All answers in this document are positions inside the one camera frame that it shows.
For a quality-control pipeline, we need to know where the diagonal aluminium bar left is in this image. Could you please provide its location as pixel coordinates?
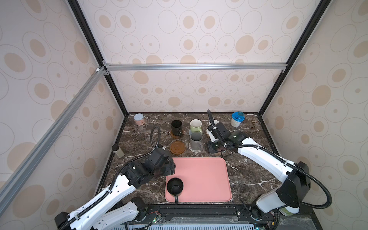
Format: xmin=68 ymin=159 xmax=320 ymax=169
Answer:
xmin=1 ymin=66 xmax=107 ymax=215

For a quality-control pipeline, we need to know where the light brown wooden coaster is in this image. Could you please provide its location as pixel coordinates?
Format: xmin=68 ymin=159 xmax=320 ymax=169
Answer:
xmin=170 ymin=141 xmax=186 ymax=155

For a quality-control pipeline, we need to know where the small bottle black cap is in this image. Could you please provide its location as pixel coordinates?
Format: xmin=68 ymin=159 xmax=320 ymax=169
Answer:
xmin=111 ymin=144 xmax=125 ymax=159

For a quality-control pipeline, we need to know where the white cup blue lid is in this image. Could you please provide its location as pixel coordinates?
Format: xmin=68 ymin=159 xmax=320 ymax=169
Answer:
xmin=231 ymin=111 xmax=245 ymax=127

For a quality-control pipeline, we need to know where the black mug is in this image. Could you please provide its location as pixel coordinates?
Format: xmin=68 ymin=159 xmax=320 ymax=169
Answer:
xmin=166 ymin=178 xmax=184 ymax=205
xmin=171 ymin=120 xmax=183 ymax=136

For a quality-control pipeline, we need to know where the dark brown wooden coaster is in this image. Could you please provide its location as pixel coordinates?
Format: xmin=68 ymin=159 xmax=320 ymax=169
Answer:
xmin=170 ymin=131 xmax=184 ymax=139

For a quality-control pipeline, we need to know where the grey mug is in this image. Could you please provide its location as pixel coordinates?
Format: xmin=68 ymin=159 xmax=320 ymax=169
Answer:
xmin=190 ymin=132 xmax=202 ymax=147

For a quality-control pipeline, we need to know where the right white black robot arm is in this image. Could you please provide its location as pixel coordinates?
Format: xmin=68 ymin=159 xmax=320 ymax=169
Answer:
xmin=208 ymin=135 xmax=332 ymax=220

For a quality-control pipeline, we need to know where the pink handled white mug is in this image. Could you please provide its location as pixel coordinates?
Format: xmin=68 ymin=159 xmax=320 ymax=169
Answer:
xmin=206 ymin=119 xmax=220 ymax=137

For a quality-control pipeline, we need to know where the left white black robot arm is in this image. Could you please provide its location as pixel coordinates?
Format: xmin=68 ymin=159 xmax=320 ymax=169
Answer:
xmin=55 ymin=157 xmax=175 ymax=230

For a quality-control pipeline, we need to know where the pink jar white lid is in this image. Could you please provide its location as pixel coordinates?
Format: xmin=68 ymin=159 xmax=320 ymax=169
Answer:
xmin=133 ymin=113 xmax=146 ymax=126

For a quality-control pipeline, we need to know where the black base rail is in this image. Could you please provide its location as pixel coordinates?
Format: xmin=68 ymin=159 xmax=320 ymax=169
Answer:
xmin=75 ymin=203 xmax=323 ymax=230

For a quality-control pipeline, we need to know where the pink rectangular tray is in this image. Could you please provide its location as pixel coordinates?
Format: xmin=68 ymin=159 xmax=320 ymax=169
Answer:
xmin=166 ymin=157 xmax=232 ymax=203

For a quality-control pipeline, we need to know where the green handled white mug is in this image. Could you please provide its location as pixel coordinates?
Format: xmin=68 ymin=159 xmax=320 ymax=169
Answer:
xmin=189 ymin=119 xmax=203 ymax=135

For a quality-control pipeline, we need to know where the horizontal aluminium bar rear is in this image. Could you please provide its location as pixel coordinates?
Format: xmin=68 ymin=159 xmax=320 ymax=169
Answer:
xmin=98 ymin=62 xmax=288 ymax=73

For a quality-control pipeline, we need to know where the white woven round coaster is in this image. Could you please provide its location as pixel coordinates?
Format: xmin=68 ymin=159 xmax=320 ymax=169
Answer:
xmin=188 ymin=143 xmax=203 ymax=153

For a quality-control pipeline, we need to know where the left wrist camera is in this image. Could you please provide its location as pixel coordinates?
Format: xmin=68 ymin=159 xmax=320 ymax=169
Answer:
xmin=143 ymin=148 xmax=174 ymax=172

